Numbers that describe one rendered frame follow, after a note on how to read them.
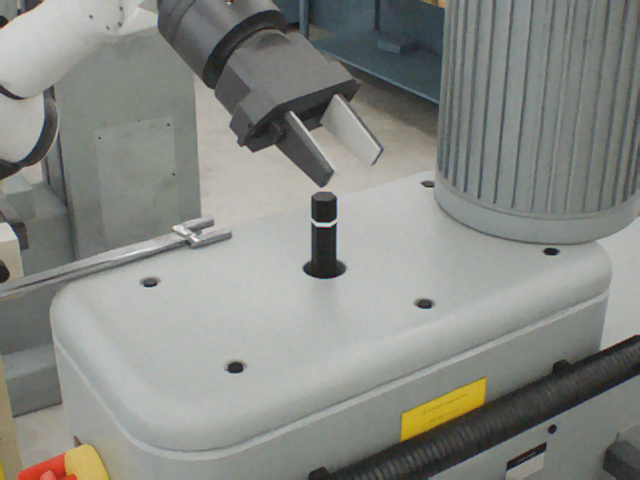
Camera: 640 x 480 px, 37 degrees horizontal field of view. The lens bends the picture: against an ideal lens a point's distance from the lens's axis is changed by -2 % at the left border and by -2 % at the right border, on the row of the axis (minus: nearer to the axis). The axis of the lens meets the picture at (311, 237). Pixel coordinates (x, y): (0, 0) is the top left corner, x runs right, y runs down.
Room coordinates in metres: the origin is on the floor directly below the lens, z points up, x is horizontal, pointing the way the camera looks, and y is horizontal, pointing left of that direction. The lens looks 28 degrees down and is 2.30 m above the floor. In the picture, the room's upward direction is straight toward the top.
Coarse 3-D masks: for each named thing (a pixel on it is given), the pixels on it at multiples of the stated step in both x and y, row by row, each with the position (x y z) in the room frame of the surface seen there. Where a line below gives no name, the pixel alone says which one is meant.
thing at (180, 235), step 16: (192, 224) 0.80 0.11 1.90; (208, 224) 0.81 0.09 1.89; (160, 240) 0.77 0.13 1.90; (176, 240) 0.77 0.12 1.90; (192, 240) 0.77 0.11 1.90; (208, 240) 0.77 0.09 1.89; (96, 256) 0.74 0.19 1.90; (112, 256) 0.74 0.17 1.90; (128, 256) 0.74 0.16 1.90; (144, 256) 0.75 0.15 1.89; (48, 272) 0.71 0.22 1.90; (64, 272) 0.71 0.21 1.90; (80, 272) 0.71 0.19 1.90; (0, 288) 0.68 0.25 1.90; (16, 288) 0.68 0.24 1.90; (32, 288) 0.69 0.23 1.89
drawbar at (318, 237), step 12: (324, 192) 0.74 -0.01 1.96; (312, 204) 0.73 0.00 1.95; (324, 204) 0.72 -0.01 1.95; (336, 204) 0.73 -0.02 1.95; (312, 216) 0.73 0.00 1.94; (324, 216) 0.72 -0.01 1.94; (336, 216) 0.73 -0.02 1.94; (312, 228) 0.73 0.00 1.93; (324, 228) 0.72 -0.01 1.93; (312, 240) 0.73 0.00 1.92; (324, 240) 0.72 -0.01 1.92; (312, 252) 0.73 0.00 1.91; (324, 252) 0.72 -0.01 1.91; (312, 264) 0.73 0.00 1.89; (324, 264) 0.72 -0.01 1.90; (312, 276) 0.73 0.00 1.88; (324, 276) 0.72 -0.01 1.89
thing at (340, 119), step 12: (336, 96) 0.76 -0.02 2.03; (336, 108) 0.76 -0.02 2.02; (348, 108) 0.75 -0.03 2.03; (324, 120) 0.77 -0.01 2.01; (336, 120) 0.76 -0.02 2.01; (348, 120) 0.75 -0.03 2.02; (360, 120) 0.75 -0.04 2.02; (336, 132) 0.76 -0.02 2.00; (348, 132) 0.75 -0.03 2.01; (360, 132) 0.74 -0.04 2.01; (348, 144) 0.75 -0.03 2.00; (360, 144) 0.74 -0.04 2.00; (372, 144) 0.73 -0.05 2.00; (360, 156) 0.74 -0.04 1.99; (372, 156) 0.73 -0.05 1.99
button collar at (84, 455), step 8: (80, 448) 0.61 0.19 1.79; (88, 448) 0.61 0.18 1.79; (64, 456) 0.62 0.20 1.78; (72, 456) 0.60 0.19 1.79; (80, 456) 0.60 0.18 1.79; (88, 456) 0.60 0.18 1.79; (96, 456) 0.60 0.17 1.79; (72, 464) 0.60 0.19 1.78; (80, 464) 0.59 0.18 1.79; (88, 464) 0.60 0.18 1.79; (96, 464) 0.60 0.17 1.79; (72, 472) 0.61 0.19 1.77; (80, 472) 0.59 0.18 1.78; (88, 472) 0.59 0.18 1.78; (96, 472) 0.59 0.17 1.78; (104, 472) 0.59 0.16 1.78
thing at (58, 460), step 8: (56, 456) 0.69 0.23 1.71; (40, 464) 0.68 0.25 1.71; (48, 464) 0.68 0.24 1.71; (56, 464) 0.68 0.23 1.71; (64, 464) 0.69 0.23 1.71; (24, 472) 0.67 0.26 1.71; (32, 472) 0.67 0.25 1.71; (40, 472) 0.68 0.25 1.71; (56, 472) 0.68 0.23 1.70; (64, 472) 0.68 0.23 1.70
